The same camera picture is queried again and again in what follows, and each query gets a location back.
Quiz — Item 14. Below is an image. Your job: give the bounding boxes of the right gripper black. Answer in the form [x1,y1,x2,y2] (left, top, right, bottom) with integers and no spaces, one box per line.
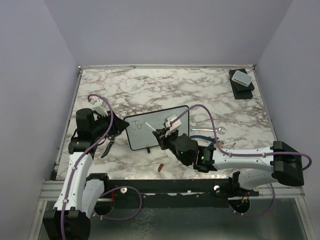
[154,127,189,165]

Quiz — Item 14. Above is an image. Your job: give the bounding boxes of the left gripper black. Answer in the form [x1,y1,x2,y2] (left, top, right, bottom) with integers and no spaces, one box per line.
[92,109,130,138]

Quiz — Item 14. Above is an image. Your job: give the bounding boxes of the white whiteboard marker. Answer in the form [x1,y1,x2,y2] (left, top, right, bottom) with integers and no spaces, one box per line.
[144,121,156,131]

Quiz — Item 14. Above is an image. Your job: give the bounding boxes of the small black-framed whiteboard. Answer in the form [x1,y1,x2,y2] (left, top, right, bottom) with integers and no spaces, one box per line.
[124,105,189,151]

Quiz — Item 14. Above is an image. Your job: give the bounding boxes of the red marker cap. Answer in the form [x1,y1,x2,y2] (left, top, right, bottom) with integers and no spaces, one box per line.
[157,163,164,172]

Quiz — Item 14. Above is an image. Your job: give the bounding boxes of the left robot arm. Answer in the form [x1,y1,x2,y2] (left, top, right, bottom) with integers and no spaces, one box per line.
[42,108,130,240]

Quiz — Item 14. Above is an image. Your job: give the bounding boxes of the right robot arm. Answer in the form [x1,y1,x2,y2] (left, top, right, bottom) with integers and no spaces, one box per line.
[152,128,304,196]

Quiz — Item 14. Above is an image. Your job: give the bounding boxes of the silver combination wrench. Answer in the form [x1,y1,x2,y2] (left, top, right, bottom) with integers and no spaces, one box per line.
[189,124,226,135]

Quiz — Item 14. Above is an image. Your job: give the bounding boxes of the black flat box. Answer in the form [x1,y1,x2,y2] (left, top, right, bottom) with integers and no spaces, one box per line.
[228,68,255,100]

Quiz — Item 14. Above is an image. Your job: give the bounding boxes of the white small box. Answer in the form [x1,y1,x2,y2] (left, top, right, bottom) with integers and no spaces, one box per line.
[231,70,253,87]

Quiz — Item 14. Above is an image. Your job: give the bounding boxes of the black wire stripper pliers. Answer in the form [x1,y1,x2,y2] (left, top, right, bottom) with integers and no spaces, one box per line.
[100,133,120,158]

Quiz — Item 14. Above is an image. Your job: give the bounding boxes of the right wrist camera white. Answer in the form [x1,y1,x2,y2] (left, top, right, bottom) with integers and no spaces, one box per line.
[164,114,182,137]

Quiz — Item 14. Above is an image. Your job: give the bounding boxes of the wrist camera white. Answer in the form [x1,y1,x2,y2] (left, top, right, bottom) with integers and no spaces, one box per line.
[89,98,108,117]
[164,114,182,137]

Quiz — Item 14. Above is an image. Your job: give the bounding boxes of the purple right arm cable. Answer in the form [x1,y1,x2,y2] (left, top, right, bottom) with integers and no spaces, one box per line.
[169,104,313,171]

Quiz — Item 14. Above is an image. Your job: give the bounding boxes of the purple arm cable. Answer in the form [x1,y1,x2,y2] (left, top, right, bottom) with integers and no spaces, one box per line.
[61,93,113,240]
[169,104,313,171]

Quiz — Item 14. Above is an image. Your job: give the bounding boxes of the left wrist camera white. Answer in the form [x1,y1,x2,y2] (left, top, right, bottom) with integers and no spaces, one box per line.
[89,98,108,117]

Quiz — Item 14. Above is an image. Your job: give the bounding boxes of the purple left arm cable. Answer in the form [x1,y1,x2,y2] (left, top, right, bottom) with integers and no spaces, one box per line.
[61,93,113,240]

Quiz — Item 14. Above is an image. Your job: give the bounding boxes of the blue handled pliers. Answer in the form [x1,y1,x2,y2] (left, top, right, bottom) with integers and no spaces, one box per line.
[190,135,224,148]

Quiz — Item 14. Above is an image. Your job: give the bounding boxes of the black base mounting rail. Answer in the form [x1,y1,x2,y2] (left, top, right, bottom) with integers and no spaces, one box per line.
[49,172,261,210]

